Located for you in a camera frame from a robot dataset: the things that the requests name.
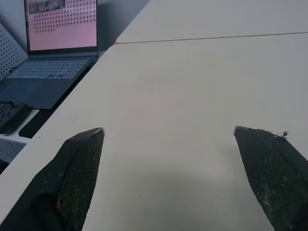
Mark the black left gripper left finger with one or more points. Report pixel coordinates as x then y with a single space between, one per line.
65 183

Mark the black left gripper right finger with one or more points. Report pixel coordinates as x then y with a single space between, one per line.
272 178

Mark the black flat pad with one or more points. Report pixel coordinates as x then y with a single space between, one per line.
36 122

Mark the black game controller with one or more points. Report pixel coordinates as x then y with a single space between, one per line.
9 115

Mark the dark grey open laptop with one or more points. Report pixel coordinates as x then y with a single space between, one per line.
45 60

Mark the white perforated metal panel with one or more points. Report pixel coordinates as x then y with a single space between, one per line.
8 55

